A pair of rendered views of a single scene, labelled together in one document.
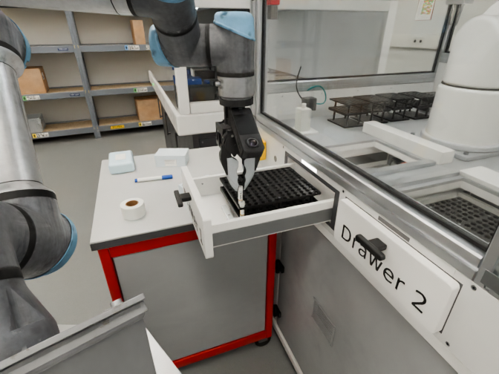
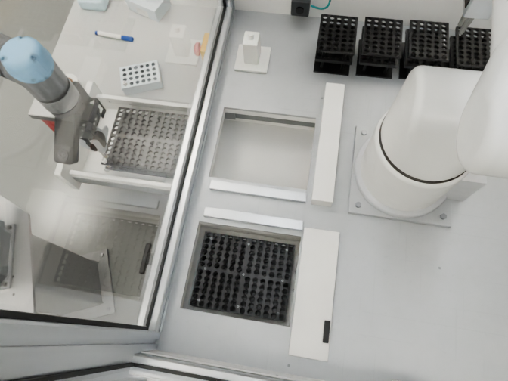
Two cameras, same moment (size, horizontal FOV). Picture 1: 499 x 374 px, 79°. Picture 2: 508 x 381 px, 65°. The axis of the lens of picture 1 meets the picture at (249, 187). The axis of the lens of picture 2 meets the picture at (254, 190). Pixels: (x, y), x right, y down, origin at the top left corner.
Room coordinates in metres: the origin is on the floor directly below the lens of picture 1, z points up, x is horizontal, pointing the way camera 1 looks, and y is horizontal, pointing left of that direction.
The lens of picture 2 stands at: (0.45, -0.59, 1.85)
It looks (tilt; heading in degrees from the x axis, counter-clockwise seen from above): 69 degrees down; 37
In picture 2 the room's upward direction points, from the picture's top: 8 degrees counter-clockwise
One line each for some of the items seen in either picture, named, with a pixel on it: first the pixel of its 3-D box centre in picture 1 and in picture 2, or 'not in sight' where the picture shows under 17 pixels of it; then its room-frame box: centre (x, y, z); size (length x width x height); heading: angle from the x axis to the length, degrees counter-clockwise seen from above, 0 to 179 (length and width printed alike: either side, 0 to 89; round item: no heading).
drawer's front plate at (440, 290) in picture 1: (382, 255); not in sight; (0.48, -0.27, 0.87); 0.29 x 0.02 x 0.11; 20
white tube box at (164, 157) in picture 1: (172, 157); not in sight; (1.21, 0.33, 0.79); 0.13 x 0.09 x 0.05; 91
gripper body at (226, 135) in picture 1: (235, 125); not in sight; (0.65, 0.03, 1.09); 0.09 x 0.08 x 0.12; 20
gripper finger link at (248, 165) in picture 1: (245, 168); not in sight; (0.66, 0.01, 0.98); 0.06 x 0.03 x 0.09; 20
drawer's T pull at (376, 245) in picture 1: (374, 245); not in sight; (0.47, -0.24, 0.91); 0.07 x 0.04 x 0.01; 20
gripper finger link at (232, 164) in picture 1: (229, 170); not in sight; (0.64, 0.05, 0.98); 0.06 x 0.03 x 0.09; 20
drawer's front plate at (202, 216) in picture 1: (194, 206); not in sight; (0.66, 0.14, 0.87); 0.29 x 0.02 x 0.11; 20
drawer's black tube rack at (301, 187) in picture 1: (267, 194); not in sight; (0.73, -0.05, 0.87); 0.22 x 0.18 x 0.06; 110
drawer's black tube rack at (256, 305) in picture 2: not in sight; (244, 276); (0.55, -0.45, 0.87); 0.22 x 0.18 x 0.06; 110
